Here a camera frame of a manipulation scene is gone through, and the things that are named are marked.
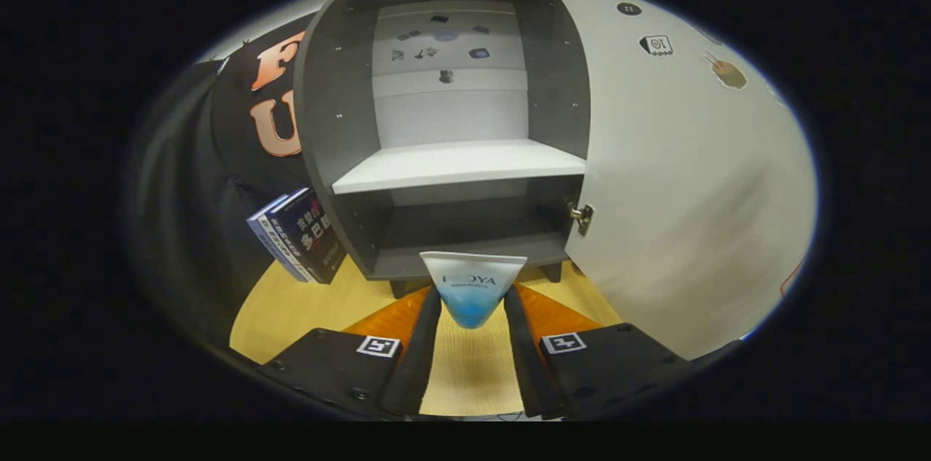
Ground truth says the black backdrop cloth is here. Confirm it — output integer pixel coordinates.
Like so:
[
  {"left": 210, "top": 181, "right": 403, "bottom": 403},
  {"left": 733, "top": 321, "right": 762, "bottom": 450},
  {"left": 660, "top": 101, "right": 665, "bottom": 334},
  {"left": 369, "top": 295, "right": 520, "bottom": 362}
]
[{"left": 131, "top": 32, "right": 321, "bottom": 345}]

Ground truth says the dark blue book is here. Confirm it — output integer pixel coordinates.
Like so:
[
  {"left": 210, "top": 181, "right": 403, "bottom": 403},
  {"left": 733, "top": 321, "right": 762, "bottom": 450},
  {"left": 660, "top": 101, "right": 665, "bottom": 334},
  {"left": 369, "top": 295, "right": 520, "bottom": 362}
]
[{"left": 265, "top": 187, "right": 348, "bottom": 285}]

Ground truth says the white cabinet shelf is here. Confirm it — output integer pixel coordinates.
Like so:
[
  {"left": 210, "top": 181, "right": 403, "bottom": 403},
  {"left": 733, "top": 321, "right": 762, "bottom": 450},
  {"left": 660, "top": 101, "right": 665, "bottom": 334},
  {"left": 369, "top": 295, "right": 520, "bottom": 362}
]
[{"left": 332, "top": 139, "right": 587, "bottom": 195}]

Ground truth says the white cabinet door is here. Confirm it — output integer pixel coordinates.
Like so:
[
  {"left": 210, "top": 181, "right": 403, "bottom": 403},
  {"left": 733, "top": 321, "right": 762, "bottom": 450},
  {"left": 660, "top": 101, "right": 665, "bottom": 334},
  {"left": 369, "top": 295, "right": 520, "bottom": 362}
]
[{"left": 542, "top": 0, "right": 819, "bottom": 361}]

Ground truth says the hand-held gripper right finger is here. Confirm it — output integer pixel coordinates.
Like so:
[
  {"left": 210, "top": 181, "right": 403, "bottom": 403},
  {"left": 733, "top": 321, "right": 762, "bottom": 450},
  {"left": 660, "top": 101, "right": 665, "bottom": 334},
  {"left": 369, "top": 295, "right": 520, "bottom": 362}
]
[{"left": 503, "top": 284, "right": 688, "bottom": 420}]

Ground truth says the light blue book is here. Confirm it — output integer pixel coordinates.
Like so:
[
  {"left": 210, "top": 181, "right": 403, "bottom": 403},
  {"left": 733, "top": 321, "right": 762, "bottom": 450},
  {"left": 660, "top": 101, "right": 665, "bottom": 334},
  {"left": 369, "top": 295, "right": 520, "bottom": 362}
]
[{"left": 246, "top": 193, "right": 313, "bottom": 283}]

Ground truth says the grey cabinet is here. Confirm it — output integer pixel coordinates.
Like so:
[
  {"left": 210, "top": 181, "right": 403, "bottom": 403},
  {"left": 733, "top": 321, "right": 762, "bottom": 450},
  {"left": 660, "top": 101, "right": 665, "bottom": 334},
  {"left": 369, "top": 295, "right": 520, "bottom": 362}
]
[{"left": 293, "top": 0, "right": 591, "bottom": 300}]

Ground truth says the blue and white tube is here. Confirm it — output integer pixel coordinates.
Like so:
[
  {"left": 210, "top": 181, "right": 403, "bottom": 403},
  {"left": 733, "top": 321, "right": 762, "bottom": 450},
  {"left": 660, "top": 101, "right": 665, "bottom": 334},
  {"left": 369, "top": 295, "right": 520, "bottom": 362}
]
[{"left": 420, "top": 251, "right": 528, "bottom": 329}]

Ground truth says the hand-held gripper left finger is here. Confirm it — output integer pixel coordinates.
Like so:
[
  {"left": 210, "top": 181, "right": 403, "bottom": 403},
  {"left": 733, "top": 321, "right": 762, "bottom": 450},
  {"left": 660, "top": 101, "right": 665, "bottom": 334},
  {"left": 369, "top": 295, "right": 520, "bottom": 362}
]
[{"left": 256, "top": 285, "right": 443, "bottom": 420}]

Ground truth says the metal door hinge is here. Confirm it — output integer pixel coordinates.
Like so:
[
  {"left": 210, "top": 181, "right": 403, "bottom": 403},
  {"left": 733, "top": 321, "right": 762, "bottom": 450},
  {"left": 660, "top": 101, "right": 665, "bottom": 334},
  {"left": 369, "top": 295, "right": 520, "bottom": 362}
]
[{"left": 567, "top": 201, "right": 595, "bottom": 237}]

